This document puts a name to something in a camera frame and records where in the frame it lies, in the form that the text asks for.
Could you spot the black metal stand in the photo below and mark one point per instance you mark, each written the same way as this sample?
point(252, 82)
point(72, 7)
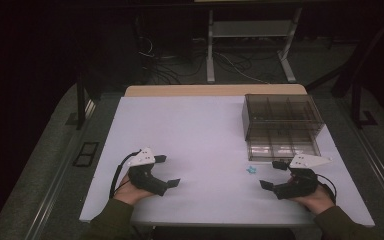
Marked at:
point(80, 103)
point(356, 100)

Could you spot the white metal table frame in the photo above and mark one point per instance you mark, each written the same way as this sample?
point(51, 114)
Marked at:
point(251, 28)

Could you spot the person's right hand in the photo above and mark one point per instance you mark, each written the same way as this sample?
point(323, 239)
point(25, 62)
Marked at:
point(316, 200)

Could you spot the person's left hand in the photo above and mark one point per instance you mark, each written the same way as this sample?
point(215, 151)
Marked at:
point(129, 193)

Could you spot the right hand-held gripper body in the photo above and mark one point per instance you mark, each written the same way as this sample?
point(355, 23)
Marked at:
point(300, 186)

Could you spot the metal floor rail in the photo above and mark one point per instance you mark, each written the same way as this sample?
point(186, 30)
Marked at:
point(60, 186)
point(376, 160)

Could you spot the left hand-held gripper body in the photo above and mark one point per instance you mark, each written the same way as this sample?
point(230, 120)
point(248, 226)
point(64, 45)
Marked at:
point(145, 178)

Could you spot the transparent grey drawer organiser box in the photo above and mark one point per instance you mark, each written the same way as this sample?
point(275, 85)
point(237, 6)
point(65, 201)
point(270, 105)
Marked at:
point(281, 125)

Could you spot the black rectangular floor frame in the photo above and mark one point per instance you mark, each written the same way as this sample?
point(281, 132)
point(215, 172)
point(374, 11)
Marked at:
point(86, 154)

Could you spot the small blue star-shaped piece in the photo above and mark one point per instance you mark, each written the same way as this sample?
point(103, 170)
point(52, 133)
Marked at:
point(251, 170)

